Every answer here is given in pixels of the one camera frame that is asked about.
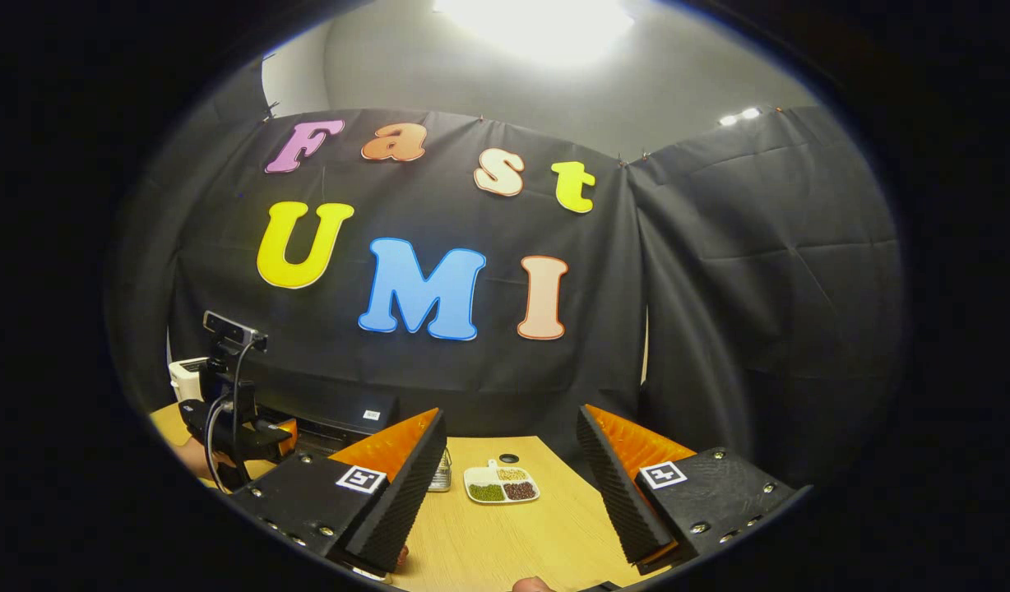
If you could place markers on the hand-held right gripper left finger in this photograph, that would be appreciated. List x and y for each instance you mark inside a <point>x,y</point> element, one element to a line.
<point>402,493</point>

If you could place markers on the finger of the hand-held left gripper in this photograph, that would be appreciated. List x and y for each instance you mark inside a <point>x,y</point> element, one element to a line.
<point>284,436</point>

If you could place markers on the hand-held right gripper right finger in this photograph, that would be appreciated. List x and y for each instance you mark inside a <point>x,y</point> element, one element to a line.
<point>616,493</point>

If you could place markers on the black electric oven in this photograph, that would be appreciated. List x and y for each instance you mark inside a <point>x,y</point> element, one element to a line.
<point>332,411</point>

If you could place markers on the white toaster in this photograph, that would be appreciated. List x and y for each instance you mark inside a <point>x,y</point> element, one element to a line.
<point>186,378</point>

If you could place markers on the white divided dish of beans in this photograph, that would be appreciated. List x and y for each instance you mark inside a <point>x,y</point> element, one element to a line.
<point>501,487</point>

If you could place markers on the black backdrop cloth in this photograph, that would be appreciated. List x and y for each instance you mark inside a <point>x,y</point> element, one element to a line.
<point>488,370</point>

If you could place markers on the small ceiling light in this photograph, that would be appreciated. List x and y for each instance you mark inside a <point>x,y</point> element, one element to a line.
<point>739,117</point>

